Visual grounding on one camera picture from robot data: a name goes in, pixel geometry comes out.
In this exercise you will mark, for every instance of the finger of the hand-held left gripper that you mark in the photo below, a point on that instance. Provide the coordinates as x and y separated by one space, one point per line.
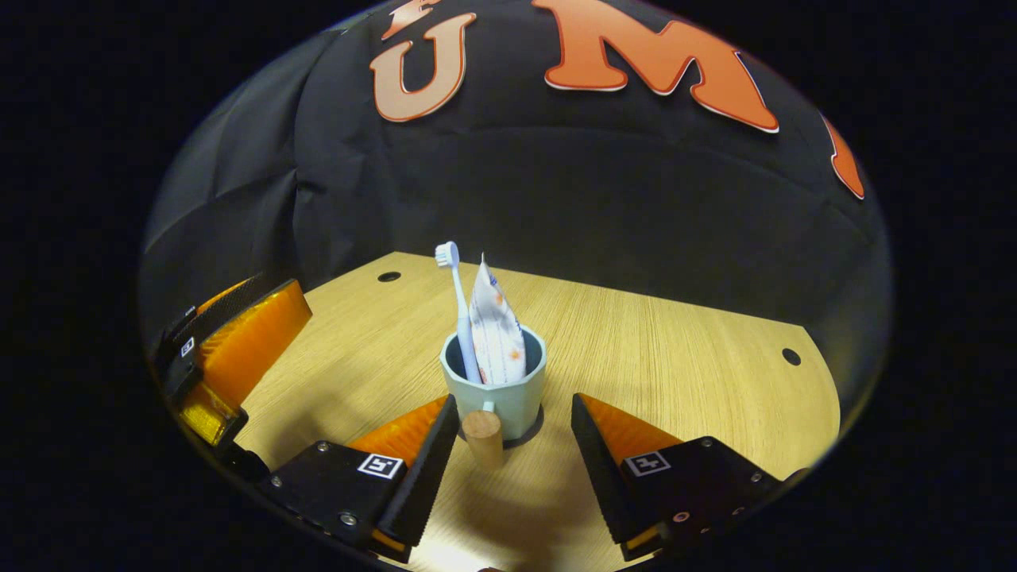
210 311
246 349

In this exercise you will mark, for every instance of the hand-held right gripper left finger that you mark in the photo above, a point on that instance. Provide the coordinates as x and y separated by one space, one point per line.
421 477

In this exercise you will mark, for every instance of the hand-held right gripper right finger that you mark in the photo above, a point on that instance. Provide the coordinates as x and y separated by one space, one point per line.
600 469

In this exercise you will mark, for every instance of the dark round coaster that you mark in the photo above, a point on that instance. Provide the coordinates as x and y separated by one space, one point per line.
531 433

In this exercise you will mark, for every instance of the white toothpaste tube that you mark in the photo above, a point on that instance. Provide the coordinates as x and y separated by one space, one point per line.
496 334

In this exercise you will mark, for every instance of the white toothbrush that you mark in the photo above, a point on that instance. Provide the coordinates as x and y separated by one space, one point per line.
462 318

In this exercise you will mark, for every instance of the wooden desktop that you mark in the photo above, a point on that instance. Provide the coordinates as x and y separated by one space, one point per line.
675 373

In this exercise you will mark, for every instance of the black backdrop cloth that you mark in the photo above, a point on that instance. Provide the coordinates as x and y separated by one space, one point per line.
596 206

